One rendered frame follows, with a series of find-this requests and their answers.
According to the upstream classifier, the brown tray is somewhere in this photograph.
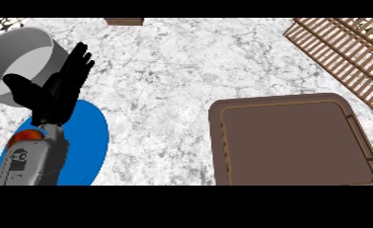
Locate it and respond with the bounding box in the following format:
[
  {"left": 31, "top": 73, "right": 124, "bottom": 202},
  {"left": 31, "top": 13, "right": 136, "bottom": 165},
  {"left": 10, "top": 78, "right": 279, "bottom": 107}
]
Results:
[{"left": 207, "top": 92, "right": 373, "bottom": 187}]

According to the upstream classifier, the small brown wooden block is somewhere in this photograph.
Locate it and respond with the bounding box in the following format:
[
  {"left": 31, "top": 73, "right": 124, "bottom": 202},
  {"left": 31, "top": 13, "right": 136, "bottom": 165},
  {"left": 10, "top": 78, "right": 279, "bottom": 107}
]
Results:
[{"left": 103, "top": 17, "right": 146, "bottom": 27}]

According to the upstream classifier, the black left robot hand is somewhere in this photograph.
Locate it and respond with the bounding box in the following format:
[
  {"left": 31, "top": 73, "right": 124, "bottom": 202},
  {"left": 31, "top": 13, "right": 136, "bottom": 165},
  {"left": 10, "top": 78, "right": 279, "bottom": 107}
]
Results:
[{"left": 2, "top": 41, "right": 96, "bottom": 127}]

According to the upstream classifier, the blue round plate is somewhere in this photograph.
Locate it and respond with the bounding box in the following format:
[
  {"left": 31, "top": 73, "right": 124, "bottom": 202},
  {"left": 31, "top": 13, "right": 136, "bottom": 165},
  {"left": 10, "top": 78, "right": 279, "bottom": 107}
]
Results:
[{"left": 0, "top": 99, "right": 111, "bottom": 187}]

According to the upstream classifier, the brown wooden tiered shelf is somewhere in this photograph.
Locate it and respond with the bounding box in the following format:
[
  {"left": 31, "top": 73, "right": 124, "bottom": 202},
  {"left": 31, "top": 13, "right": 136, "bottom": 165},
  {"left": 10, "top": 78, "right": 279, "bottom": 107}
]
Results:
[{"left": 283, "top": 17, "right": 373, "bottom": 110}]

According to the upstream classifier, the grey metal pot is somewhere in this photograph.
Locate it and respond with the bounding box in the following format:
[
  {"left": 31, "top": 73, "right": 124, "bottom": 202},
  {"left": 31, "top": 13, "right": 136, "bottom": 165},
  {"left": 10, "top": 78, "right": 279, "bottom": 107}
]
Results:
[{"left": 0, "top": 27, "right": 72, "bottom": 109}]

